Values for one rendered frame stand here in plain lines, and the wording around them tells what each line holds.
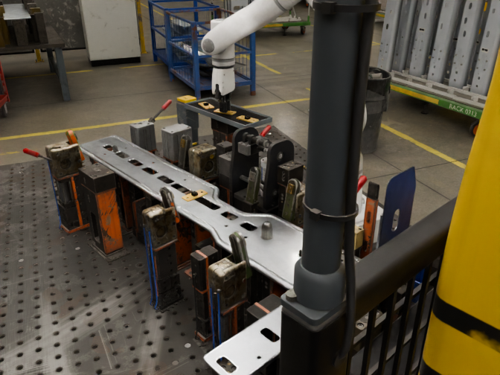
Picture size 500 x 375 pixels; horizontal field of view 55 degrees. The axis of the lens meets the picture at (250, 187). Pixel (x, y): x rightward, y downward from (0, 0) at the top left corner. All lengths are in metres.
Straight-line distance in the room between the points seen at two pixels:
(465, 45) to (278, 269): 4.81
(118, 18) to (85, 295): 6.83
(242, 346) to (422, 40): 5.43
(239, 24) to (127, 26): 6.65
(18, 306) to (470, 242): 1.57
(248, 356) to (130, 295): 0.75
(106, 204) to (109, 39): 6.62
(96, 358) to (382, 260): 1.25
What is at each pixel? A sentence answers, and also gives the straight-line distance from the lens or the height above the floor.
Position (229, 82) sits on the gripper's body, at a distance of 1.85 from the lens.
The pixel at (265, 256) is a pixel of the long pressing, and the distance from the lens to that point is 1.30.
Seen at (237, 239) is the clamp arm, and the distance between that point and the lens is 1.16.
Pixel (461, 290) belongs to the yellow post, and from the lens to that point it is 0.37.
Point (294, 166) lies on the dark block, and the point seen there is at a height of 1.12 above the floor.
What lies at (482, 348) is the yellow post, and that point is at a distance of 0.39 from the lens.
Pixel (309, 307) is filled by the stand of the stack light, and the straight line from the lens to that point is 0.28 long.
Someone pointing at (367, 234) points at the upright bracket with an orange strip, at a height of 1.05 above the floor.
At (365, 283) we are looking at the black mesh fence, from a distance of 0.32.
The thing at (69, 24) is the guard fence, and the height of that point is 0.55.
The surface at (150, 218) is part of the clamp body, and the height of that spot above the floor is 1.04.
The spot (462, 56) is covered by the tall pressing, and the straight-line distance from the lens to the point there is 5.83.
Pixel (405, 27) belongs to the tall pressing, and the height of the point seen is 0.84.
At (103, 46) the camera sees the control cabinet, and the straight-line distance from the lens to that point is 8.30.
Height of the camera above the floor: 1.74
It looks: 27 degrees down
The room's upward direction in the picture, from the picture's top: straight up
